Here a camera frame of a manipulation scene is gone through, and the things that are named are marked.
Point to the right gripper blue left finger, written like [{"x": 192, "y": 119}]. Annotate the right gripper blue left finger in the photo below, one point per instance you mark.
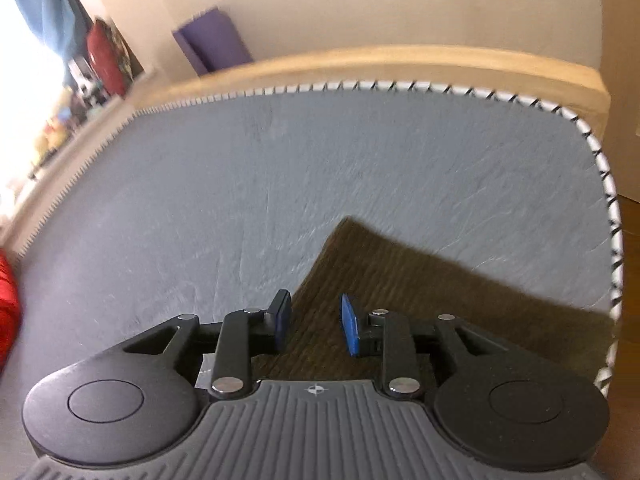
[{"x": 240, "y": 337}]

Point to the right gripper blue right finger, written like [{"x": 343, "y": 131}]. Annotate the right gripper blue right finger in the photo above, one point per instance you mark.
[{"x": 382, "y": 333}]

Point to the brown corduroy pants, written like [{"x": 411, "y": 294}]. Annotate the brown corduroy pants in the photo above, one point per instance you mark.
[{"x": 376, "y": 272}]

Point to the red folded quilt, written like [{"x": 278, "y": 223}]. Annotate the red folded quilt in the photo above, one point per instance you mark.
[{"x": 10, "y": 310}]

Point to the purple folded mat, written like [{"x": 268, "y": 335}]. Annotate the purple folded mat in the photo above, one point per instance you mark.
[{"x": 210, "y": 42}]

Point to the blue curtain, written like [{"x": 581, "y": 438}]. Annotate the blue curtain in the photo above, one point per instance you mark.
[{"x": 62, "y": 25}]

